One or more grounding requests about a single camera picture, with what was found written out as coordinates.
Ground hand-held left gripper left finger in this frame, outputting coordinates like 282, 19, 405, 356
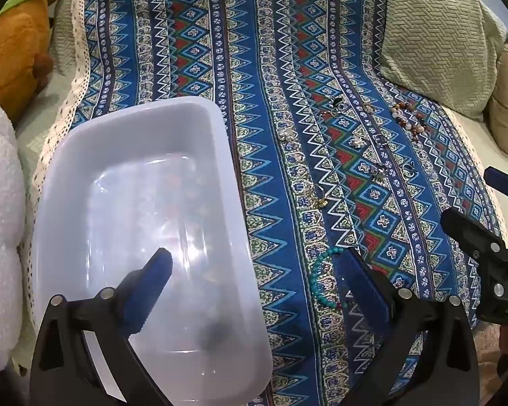
29, 247, 174, 406

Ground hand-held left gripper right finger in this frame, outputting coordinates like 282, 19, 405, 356
339, 247, 481, 406

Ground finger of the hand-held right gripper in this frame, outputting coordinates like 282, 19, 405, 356
484, 166, 508, 204
440, 207, 507, 265

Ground turquoise bead bracelet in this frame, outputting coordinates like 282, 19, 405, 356
309, 247, 348, 309

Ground multicolour bead bracelet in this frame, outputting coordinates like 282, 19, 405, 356
391, 101, 428, 140

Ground white plastic bin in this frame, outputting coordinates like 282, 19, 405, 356
27, 95, 274, 404

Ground black stone ring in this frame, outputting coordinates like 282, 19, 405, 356
322, 97, 348, 117

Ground person's right forearm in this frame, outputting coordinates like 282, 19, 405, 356
470, 321, 508, 406

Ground green textured cushion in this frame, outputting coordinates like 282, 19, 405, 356
381, 0, 508, 121

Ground white fluffy pillow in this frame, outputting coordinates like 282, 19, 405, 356
0, 99, 26, 373

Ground blue patterned blanket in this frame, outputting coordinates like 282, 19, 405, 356
27, 0, 508, 406

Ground pale green quilted bedspread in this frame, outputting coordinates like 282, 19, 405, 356
13, 0, 83, 368

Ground brown plush toy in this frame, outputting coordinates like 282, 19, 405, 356
0, 0, 91, 113

